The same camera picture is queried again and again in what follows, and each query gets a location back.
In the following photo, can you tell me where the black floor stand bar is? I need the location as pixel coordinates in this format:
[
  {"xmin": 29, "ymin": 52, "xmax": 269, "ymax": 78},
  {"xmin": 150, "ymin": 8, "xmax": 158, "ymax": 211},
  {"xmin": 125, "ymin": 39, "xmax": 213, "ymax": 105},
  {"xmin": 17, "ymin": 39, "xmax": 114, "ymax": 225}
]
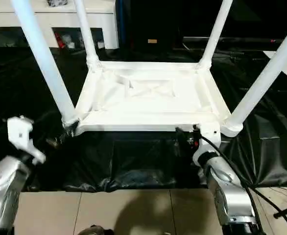
[{"xmin": 273, "ymin": 203, "xmax": 287, "ymax": 219}]

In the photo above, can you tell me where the white glass-door cabinet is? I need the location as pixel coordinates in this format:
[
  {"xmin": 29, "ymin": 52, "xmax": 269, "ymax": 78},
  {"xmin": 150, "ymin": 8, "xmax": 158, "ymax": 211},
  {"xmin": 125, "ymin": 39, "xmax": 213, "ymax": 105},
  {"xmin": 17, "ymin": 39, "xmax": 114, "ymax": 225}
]
[{"xmin": 0, "ymin": 0, "xmax": 119, "ymax": 49}]

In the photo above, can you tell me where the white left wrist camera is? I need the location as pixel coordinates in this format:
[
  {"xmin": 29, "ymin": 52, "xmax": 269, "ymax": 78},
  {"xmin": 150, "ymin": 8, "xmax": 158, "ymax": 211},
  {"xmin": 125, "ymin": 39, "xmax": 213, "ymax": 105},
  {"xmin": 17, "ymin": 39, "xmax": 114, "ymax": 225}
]
[{"xmin": 6, "ymin": 116, "xmax": 47, "ymax": 165}]

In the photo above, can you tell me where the dark robot torso part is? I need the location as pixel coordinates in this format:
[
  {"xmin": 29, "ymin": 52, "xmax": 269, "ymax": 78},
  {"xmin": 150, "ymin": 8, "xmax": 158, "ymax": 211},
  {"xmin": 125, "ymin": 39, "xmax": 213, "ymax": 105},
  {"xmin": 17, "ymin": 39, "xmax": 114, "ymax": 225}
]
[{"xmin": 77, "ymin": 225, "xmax": 108, "ymax": 235}]

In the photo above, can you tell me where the red bottle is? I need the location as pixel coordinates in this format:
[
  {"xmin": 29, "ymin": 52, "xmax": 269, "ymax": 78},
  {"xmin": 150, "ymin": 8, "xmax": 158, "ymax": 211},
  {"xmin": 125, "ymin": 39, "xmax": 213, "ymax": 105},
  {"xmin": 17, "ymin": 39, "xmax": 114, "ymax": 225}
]
[{"xmin": 55, "ymin": 33, "xmax": 65, "ymax": 49}]

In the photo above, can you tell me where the black flat screen television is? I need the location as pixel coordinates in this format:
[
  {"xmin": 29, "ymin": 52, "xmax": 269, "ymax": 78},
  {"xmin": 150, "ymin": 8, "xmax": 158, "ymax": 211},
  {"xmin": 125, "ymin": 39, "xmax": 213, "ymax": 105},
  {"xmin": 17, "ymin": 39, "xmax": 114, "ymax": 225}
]
[{"xmin": 121, "ymin": 0, "xmax": 287, "ymax": 51}]

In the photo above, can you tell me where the small grey cabinet ornament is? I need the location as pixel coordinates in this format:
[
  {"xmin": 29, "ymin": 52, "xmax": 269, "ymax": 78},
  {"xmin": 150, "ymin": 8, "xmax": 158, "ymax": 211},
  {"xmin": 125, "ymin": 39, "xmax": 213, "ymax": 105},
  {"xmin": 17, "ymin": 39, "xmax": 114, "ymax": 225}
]
[{"xmin": 47, "ymin": 0, "xmax": 71, "ymax": 7}]

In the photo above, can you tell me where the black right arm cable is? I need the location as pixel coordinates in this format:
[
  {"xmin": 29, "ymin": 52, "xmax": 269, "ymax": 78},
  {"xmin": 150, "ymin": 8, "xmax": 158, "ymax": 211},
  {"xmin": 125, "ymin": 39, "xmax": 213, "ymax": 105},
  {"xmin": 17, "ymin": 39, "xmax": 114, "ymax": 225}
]
[{"xmin": 197, "ymin": 133, "xmax": 287, "ymax": 232}]

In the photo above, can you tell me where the white plastic table top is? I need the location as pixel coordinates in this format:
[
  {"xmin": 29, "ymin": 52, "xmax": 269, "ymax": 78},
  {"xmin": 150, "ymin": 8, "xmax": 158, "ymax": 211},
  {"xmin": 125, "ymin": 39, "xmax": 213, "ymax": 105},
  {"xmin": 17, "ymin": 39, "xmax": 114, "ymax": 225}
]
[{"xmin": 72, "ymin": 60, "xmax": 233, "ymax": 137}]

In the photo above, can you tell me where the black plastic mat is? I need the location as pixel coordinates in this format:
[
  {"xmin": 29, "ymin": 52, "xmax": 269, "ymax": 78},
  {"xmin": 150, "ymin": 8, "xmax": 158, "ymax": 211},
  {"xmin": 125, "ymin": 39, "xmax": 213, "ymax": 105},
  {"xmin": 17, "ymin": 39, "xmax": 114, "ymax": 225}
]
[{"xmin": 0, "ymin": 45, "xmax": 287, "ymax": 192}]

